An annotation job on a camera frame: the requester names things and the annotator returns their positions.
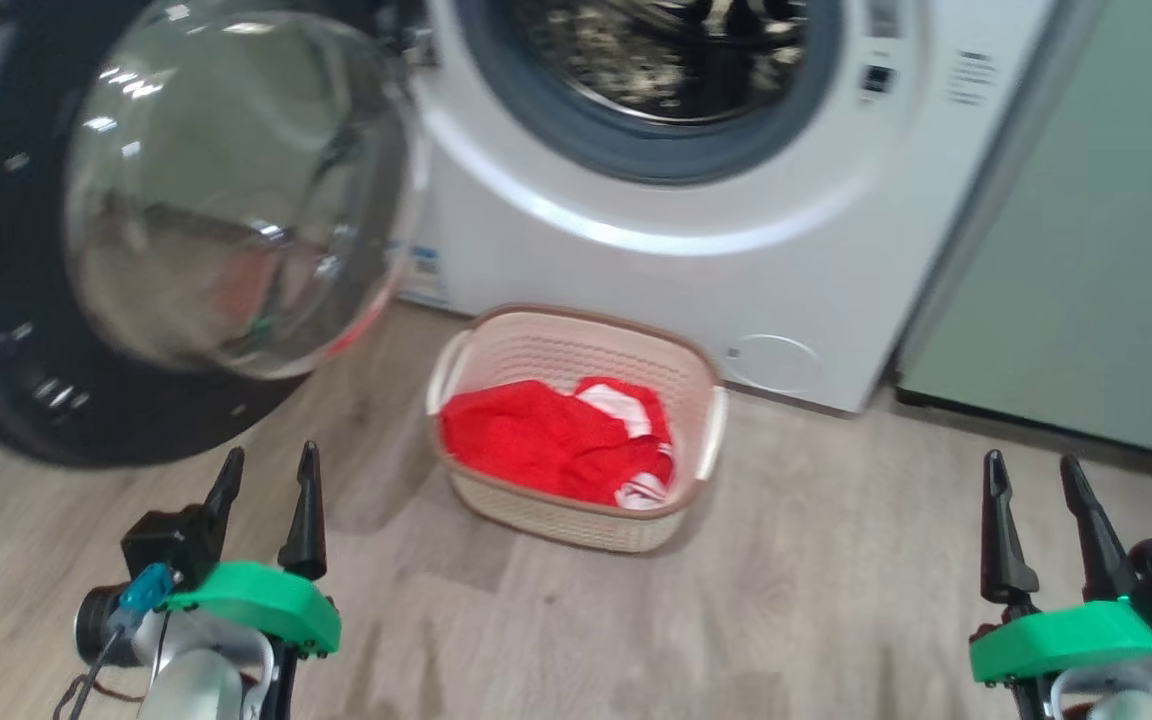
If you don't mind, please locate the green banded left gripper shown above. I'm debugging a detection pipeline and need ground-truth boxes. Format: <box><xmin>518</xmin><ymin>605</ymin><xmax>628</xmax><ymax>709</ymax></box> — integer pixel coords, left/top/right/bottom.
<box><xmin>161</xmin><ymin>440</ymin><xmax>343</xmax><ymax>720</ymax></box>

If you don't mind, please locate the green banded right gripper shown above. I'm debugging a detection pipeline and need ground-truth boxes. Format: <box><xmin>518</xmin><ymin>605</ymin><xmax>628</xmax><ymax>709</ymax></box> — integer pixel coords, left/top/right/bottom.
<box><xmin>969</xmin><ymin>449</ymin><xmax>1152</xmax><ymax>720</ymax></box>

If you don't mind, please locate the red garment with white trim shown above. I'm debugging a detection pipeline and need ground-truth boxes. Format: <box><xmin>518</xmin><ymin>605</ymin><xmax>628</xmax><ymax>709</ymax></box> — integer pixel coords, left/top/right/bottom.
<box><xmin>439</xmin><ymin>375</ymin><xmax>677</xmax><ymax>511</ymax></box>

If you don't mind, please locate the beige perforated laundry basket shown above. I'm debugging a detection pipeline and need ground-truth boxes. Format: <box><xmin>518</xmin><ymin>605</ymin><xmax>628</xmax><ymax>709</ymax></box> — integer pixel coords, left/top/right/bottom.
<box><xmin>424</xmin><ymin>303</ymin><xmax>730</xmax><ymax>554</ymax></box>

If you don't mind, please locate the white washing machine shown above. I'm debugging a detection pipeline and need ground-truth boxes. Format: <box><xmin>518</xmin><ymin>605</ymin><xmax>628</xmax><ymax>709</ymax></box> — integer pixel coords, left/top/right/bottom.
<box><xmin>391</xmin><ymin>0</ymin><xmax>1107</xmax><ymax>416</ymax></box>

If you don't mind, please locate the wide pale green cabinet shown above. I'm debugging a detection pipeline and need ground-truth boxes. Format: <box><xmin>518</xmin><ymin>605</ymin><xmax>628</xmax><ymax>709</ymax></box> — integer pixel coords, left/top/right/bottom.
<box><xmin>896</xmin><ymin>0</ymin><xmax>1152</xmax><ymax>466</ymax></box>

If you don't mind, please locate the white blue label box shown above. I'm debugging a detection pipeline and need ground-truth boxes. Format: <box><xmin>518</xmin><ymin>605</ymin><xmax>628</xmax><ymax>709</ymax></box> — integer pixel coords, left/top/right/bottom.
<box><xmin>398</xmin><ymin>240</ymin><xmax>449</xmax><ymax>309</ymax></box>

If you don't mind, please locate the round white filter cover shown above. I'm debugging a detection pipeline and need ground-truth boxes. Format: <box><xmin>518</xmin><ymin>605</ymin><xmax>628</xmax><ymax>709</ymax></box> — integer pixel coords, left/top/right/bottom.
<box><xmin>726</xmin><ymin>333</ymin><xmax>825</xmax><ymax>396</ymax></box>

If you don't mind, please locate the blue plug black cable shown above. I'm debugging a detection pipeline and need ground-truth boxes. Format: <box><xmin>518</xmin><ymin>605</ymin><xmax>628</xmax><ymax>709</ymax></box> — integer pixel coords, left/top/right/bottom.
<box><xmin>54</xmin><ymin>562</ymin><xmax>179</xmax><ymax>720</ymax></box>

